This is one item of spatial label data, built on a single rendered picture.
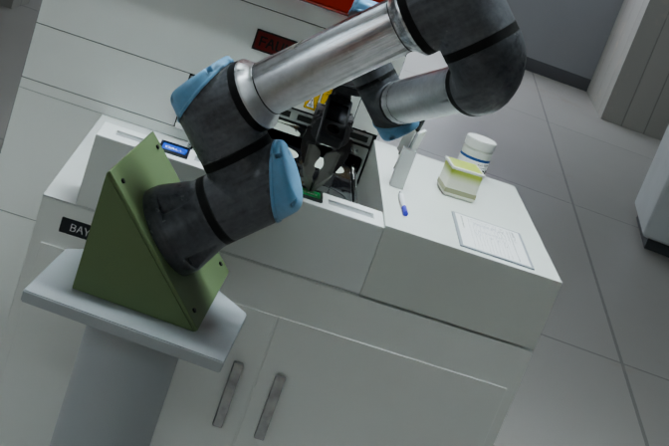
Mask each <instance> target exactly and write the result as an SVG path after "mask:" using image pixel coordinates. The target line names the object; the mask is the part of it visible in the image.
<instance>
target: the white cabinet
mask: <svg viewBox="0 0 669 446"><path fill-rule="evenodd" d="M94 215H95V212H93V211H90V210H86V209H83V208H80V207H77V206H74V205H71V204H68V203H65V202H61V201H58V200H55V199H52V198H49V197H46V196H43V197H42V201H41V204H40V208H39V211H38V215H37V218H36V222H35V225H34V229H33V232H32V236H31V239H30V243H29V246H28V250H27V253H26V257H25V260H24V264H23V267H22V270H21V274H20V277H19V281H18V284H17V288H16V291H15V295H14V298H13V302H12V305H11V309H10V312H9V316H8V319H7V323H6V326H5V330H4V332H3V336H2V339H1V343H0V446H50V443H51V440H52V436H53V433H54V430H55V427H56V423H57V420H58V417H59V414H60V410H61V407H62V404H63V401H64V397H65V394H66V391H67V388H68V384H69V381H70V378H71V375H72V371H73V368H74V365H75V361H76V358H77V355H78V352H79V348H80V345H81V342H82V339H83V335H84V332H85V329H86V326H87V325H84V324H82V323H79V322H76V321H73V320H71V319H68V318H65V317H62V316H59V315H57V314H54V313H51V312H48V311H46V310H43V309H40V308H37V307H35V306H32V305H29V304H26V303H24V302H22V300H21V297H22V294H23V291H24V290H25V289H26V288H27V287H28V286H29V285H30V284H31V283H32V282H33V281H34V280H35V279H36V278H37V277H38V276H39V275H40V274H41V273H42V272H43V271H44V270H45V269H46V268H47V267H48V266H49V265H50V264H51V263H52V262H53V261H54V260H55V259H56V258H58V257H59V256H60V255H61V254H62V253H63V252H64V251H65V250H66V249H84V248H85V245H86V241H87V238H88V235H89V231H90V228H91V225H92V221H93V218H94ZM219 254H220V256H221V258H222V260H223V262H224V263H225V265H226V267H227V269H228V271H229V273H228V275H227V277H226V279H225V281H224V283H223V284H222V286H221V288H220V290H219V291H220V292H221V293H222V294H223V295H224V296H226V297H227V298H228V299H229V300H230V301H232V302H233V303H234V304H235V305H236V306H237V307H239V308H240V309H241V310H242V311H243V312H245V313H246V315H247V316H246V318H245V321H244V323H243V325H242V327H241V329H240V331H239V333H238V336H237V338H236V340H235V342H234V344H233V346H232V348H231V350H230V352H229V354H228V356H227V358H226V360H225V363H224V365H223V367H222V369H221V371H220V372H215V371H213V370H210V369H207V368H204V367H202V366H199V365H196V364H193V363H191V362H188V361H185V360H182V359H180V358H179V359H178V362H177V364H176V367H175V370H174V373H173V376H172V379H171V382H170V385H169V388H168V391H167V394H166V397H165V400H164V403H163V406H162V409H161V412H160V415H159V418H158V421H157V424H156V427H155V430H154V433H153V436H152V439H151V442H150V445H149V446H494V443H495V441H496V439H497V436H498V434H499V431H500V429H501V427H502V424H503V422H504V420H505V417H506V415H507V413H508V410H509V408H510V406H511V403H512V401H513V398H514V396H515V394H516V391H517V389H518V387H519V384H520V382H521V380H522V377H523V375H524V372H525V370H526V368H527V365H528V363H529V361H530V358H531V356H532V354H533V351H532V350H531V349H530V348H527V347H524V346H521V345H518V344H514V343H511V342H508V341H505V340H502V339H499V338H496V337H492V336H489V335H486V334H481V333H478V332H475V331H471V330H468V329H465V328H462V327H459V326H456V325H453V324H450V323H446V322H443V321H440V320H437V319H434V318H431V317H428V316H424V315H421V314H418V313H415V312H412V311H409V310H406V309H403V308H400V307H397V306H394V305H391V304H388V303H385V302H382V301H378V300H375V299H372V298H369V297H366V296H363V295H361V294H359V297H358V296H355V295H352V294H349V293H346V292H343V291H340V290H337V289H333V288H330V287H327V286H324V285H321V284H318V283H315V282H311V281H308V280H305V279H302V278H299V277H296V276H293V275H289V274H286V273H283V272H280V271H277V270H274V269H271V268H267V267H264V266H261V265H258V264H255V263H252V262H249V261H246V260H242V259H239V258H236V257H233V256H230V255H227V254H224V253H220V252H219Z"/></svg>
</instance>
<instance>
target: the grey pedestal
mask: <svg viewBox="0 0 669 446"><path fill-rule="evenodd" d="M83 251H84V249H66V250H65V251H64V252H63V253H62V254H61V255H60V256H59V257H58V258H56V259H55V260H54V261H53V262H52V263H51V264H50V265H49V266H48V267H47V268H46V269H45V270H44V271H43V272H42V273H41V274H40V275H39V276H38V277H37V278H36V279H35V280H34V281H33V282H32V283H31V284H30V285H29V286H28V287H27V288H26V289H25V290H24V291H23V294H22V297H21V300H22V302H24V303H26V304H29V305H32V306H35V307H37V308H40V309H43V310H46V311H48V312H51V313H54V314H57V315H59V316H62V317H65V318H68V319H71V320H73V321H76V322H79V323H82V324H84V325H87V326H86V329H85V332H84V335H83V339H82V342H81V345H80V348H79V352H78V355H77V358H76V361H75V365H74V368H73V371H72V375H71V378H70V381H69V384H68V388H67V391H66V394H65V397H64V401H63V404H62V407H61V410H60V414H59V417H58V420H57V423H56V427H55V430H54V433H53V436H52V440H51V443H50V446H149V445H150V442H151V439H152V436H153V433H154V430H155V427H156V424H157V421H158V418H159V415H160V412H161V409H162V406H163V403H164V400H165V397H166V394H167V391H168V388H169V385H170V382H171V379H172V376H173V373H174V370H175V367H176V364H177V362H178V359H179V358H180V359H182V360H185V361H188V362H191V363H193V364H196V365H199V366H202V367H204V368H207V369H210V370H213V371H215V372H220V371H221V369H222V367H223V365H224V363H225V360H226V358H227V356H228V354H229V352H230V350H231V348H232V346H233V344H234V342H235V340H236V338H237V336H238V333H239V331H240V329H241V327H242V325H243V323H244V321H245V318H246V316H247V315H246V313H245V312H243V311H242V310H241V309H240V308H239V307H237V306H236V305H235V304H234V303H233V302H232V301H230V300H229V299H228V298H227V297H226V296H224V295H223V294H222V293H221V292H220V291H219V292H218V294H217V295H216V297H215V299H214V301H213V303H212V305H211V307H210V308H209V310H208V312H207V314H206V316H205V318H204V320H203V321H202V323H201V325H200V327H199V329H198V331H196V332H193V331H190V330H187V329H184V328H181V327H179V326H176V325H173V324H170V323H167V322H165V321H162V320H159V319H156V318H153V317H151V316H148V315H145V314H142V313H139V312H137V311H134V310H131V309H128V308H125V307H123V306H120V305H117V304H114V303H111V302H109V301H106V300H103V299H100V298H97V297H95V296H92V295H89V294H86V293H84V292H81V291H78V290H75V289H73V284H74V280H75V277H76V275H77V271H78V268H79V265H80V261H81V258H82V255H83Z"/></svg>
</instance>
